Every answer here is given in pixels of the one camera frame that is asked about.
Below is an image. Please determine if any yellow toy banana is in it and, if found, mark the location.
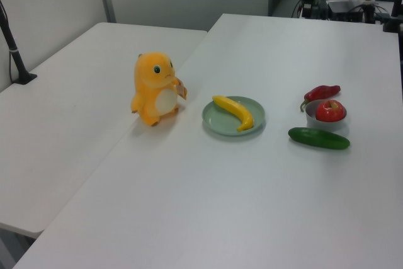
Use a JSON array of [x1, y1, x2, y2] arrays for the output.
[[212, 94, 254, 134]]

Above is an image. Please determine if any grey round bowl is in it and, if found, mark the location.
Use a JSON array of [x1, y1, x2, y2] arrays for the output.
[[304, 99, 348, 132]]

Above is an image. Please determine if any black flat box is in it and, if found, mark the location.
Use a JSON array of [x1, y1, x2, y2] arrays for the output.
[[327, 0, 363, 21]]

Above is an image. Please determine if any black camera pole with base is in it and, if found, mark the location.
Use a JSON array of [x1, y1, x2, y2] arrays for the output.
[[0, 0, 38, 86]]

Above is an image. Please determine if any red toy chili pepper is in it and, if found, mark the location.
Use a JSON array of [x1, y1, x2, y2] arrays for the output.
[[299, 84, 342, 113]]

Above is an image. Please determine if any orange plush toy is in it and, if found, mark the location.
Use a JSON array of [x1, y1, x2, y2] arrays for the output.
[[130, 51, 189, 127]]

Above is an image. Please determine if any green toy cucumber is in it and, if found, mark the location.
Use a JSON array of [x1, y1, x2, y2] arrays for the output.
[[287, 127, 351, 151]]

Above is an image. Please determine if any red toy apple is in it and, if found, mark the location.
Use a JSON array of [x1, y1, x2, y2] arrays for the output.
[[315, 99, 345, 122]]

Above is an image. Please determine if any light green plastic plate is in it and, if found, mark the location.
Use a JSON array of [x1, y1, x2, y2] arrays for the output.
[[201, 95, 266, 137]]

